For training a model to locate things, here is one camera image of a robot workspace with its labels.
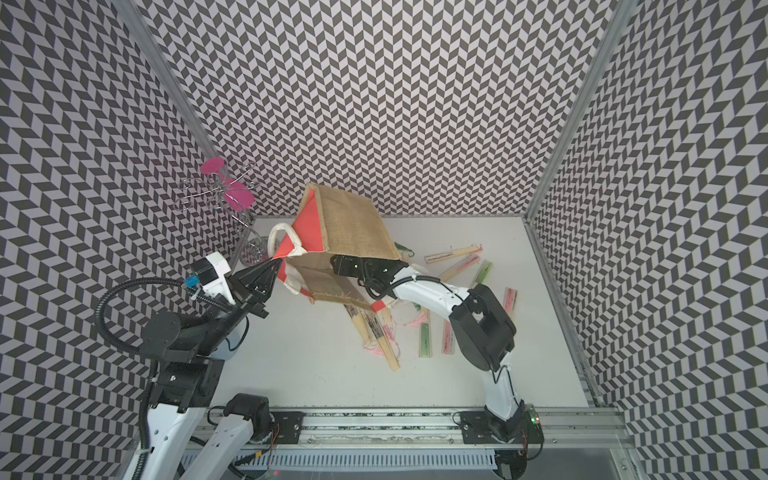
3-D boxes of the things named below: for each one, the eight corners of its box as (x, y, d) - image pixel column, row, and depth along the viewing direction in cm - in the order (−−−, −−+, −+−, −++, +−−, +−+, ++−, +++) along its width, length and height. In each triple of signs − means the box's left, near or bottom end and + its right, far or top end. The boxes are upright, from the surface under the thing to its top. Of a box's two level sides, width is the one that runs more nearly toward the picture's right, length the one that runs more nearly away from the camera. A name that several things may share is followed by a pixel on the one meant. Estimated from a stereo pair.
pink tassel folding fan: (426, 265, 105) (427, 261, 103) (424, 260, 106) (424, 256, 104) (481, 251, 109) (483, 247, 107) (478, 246, 110) (479, 242, 108)
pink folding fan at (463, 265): (444, 282, 101) (444, 279, 99) (440, 278, 102) (440, 275, 100) (479, 260, 107) (480, 257, 105) (474, 256, 108) (476, 253, 107)
